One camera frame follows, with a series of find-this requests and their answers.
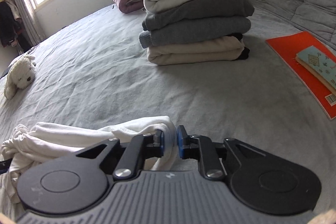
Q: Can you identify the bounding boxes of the white knit garment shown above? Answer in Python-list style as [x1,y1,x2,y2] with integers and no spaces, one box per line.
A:
[1,116,178,203]

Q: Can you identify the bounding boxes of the dark hanging clothes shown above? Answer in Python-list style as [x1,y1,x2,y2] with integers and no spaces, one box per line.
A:
[1,0,31,52]

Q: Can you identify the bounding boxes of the grey bed sheet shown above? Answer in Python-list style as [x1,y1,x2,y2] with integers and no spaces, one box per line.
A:
[1,6,335,213]

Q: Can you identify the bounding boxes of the beige folded garment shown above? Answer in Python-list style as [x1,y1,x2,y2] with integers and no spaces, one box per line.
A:
[147,36,250,66]

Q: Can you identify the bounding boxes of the blue-grey folded sweater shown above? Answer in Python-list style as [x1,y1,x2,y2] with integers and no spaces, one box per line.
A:
[139,16,251,48]

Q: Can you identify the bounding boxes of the white plush dog toy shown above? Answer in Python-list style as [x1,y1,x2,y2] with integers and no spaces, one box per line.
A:
[3,55,37,100]

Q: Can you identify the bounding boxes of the orange book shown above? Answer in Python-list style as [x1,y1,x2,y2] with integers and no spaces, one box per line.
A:
[266,32,335,120]

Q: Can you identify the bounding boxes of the light blue small book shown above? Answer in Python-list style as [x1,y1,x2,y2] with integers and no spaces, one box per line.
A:
[295,46,335,95]

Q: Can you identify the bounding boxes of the dark grey folded sweater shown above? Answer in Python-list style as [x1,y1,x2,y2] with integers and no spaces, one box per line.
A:
[142,0,255,31]

